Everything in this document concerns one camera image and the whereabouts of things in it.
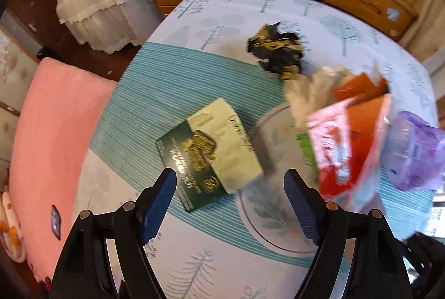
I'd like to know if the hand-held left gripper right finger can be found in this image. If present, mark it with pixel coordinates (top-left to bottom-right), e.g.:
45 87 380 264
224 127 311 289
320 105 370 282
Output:
283 169 414 299

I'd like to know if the green and white box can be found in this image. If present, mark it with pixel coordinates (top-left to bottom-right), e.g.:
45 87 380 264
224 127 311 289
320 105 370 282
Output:
155 97 264 213

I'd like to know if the black smartphone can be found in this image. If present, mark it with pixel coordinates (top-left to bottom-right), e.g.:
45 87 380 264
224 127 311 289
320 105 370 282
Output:
51 205 62 240

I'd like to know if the beige curtain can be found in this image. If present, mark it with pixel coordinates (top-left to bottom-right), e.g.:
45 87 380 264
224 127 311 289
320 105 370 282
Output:
400 0 445 63

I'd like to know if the purple plastic packet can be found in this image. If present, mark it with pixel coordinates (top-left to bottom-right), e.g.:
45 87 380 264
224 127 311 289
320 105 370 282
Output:
380 110 445 192

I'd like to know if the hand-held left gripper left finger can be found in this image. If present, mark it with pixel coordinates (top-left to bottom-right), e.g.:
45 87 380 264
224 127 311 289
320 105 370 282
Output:
49 167 178 299

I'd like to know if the white orange printed cloth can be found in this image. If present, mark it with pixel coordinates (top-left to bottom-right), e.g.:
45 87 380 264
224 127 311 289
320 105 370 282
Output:
0 191 26 263

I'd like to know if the black and gold wrapper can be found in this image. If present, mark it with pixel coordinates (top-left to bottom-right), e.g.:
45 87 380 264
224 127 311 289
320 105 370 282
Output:
247 22 304 80

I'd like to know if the white paper bag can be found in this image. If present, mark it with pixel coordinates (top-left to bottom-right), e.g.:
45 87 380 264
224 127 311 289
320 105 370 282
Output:
284 64 352 129

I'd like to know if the green leaf print bag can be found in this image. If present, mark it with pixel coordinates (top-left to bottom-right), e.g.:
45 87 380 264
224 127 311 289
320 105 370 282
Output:
295 132 320 178

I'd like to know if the orange snack bag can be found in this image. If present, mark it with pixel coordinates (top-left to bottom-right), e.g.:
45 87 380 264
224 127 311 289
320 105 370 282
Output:
306 71 397 216

